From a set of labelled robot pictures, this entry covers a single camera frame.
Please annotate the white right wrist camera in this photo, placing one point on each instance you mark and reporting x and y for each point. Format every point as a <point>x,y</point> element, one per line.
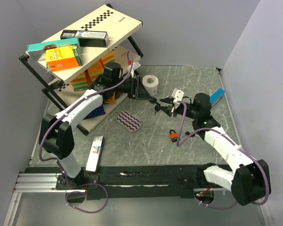
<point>177,96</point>

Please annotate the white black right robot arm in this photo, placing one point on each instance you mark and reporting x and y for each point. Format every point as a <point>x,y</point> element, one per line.
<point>248,179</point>

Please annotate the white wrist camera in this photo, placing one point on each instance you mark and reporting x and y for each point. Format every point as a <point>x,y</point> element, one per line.
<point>177,96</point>
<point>134,66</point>

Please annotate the pink striped sponge pad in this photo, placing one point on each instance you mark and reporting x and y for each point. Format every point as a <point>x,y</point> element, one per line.
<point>131,123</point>

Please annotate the white toothpaste box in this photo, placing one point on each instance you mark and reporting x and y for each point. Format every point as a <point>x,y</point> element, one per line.
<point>94,154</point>

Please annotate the aluminium frame rail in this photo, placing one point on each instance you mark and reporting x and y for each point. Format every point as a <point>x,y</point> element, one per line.
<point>36,183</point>

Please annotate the white toilet paper roll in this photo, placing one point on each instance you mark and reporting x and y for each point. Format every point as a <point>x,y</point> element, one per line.
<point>150,83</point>

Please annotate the orange yellow box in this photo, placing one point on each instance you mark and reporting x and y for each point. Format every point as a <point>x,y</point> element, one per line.
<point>61,58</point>

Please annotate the orange snack bag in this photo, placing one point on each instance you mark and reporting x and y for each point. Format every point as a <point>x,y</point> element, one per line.
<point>111,100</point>

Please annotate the orange black padlock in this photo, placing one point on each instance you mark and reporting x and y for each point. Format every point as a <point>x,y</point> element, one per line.
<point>173,135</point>

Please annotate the black padlock keys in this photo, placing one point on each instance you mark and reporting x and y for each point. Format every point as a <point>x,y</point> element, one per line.
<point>157,108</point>

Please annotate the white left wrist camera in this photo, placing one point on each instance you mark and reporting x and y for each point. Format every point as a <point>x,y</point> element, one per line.
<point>134,66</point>

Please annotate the black white long box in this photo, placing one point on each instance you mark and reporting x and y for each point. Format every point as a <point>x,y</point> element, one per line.
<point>87,38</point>

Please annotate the black padlock with keys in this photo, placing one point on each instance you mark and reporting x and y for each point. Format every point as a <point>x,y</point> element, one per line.
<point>153,100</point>

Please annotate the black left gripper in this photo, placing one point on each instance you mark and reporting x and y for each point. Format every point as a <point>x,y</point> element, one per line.
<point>142,92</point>

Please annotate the blue silver box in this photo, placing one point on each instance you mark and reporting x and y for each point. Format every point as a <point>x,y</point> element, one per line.
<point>216,96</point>

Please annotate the teal long box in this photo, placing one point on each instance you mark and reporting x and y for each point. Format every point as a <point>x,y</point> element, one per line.
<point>37,51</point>

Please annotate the yellow green sponge pack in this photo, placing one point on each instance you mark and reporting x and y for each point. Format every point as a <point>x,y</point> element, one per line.
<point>96,69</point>
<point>80,82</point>
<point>108,58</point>

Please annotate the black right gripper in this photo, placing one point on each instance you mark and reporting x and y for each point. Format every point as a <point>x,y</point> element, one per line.
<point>169,110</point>

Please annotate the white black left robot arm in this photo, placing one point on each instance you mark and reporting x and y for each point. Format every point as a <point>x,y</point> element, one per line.
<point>56,135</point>

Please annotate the beige black tiered shelf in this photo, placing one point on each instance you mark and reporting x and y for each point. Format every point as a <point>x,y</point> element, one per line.
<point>119,27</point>

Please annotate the blue snack bag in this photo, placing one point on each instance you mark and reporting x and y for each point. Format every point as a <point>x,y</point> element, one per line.
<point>96,112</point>

